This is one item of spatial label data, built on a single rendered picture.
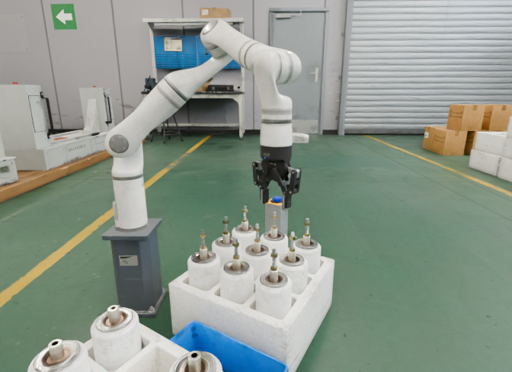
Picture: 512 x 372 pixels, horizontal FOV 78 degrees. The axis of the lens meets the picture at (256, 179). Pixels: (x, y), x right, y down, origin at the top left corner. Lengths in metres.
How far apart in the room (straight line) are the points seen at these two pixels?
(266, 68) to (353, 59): 5.39
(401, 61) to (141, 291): 5.76
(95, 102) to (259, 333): 3.87
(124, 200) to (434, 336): 1.05
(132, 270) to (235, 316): 0.40
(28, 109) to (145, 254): 2.37
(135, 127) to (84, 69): 5.75
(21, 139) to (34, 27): 4.05
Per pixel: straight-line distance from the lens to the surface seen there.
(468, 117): 4.54
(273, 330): 0.86
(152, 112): 0.98
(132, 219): 1.08
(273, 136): 0.71
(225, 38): 0.90
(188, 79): 0.97
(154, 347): 0.83
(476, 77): 6.92
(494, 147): 3.67
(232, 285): 0.90
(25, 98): 3.29
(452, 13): 6.74
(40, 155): 3.30
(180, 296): 1.01
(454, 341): 1.24
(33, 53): 7.19
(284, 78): 0.72
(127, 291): 1.19
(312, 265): 1.06
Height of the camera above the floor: 0.73
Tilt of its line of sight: 15 degrees down
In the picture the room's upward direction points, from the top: straight up
